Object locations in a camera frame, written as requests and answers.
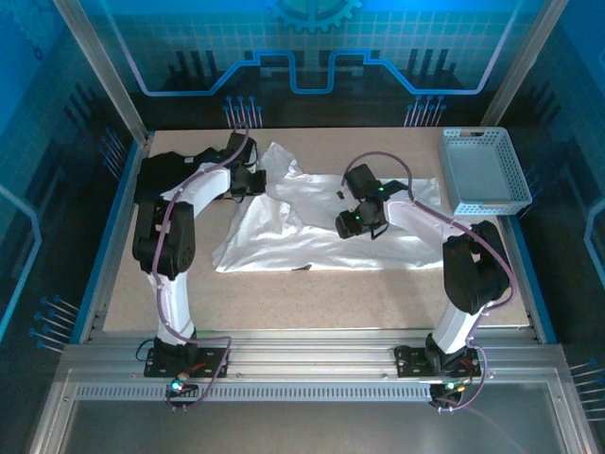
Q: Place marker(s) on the aluminium frame post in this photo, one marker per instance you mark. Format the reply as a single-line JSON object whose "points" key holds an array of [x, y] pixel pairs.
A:
{"points": [[520, 61], [99, 61]]}

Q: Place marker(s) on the blue table side strip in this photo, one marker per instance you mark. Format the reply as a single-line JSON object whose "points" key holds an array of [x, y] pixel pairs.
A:
{"points": [[109, 232], [526, 255]]}

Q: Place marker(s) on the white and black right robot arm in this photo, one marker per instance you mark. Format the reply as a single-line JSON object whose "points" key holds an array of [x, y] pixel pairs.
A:
{"points": [[456, 326]]}

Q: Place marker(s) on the grey metal front panel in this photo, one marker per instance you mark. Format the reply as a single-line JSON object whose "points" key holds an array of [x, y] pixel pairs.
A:
{"points": [[307, 430]]}

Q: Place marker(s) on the folded black t-shirt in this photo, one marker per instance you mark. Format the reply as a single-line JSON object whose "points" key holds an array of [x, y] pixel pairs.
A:
{"points": [[156, 170]]}

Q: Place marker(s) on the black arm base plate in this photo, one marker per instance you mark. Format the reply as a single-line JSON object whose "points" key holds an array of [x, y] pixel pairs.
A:
{"points": [[210, 359], [409, 361]]}

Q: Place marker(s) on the white t-shirt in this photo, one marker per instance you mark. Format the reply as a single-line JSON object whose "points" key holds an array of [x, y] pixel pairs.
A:
{"points": [[283, 241]]}

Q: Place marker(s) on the light blue perforated basket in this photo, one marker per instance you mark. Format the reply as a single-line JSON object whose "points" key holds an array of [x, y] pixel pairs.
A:
{"points": [[477, 175]]}

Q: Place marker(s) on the aluminium mounting rail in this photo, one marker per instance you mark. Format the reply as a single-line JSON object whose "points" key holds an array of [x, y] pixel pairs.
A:
{"points": [[307, 354]]}

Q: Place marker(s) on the small board with LEDs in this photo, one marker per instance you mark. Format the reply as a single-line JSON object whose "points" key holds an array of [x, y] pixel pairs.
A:
{"points": [[446, 388], [182, 388]]}

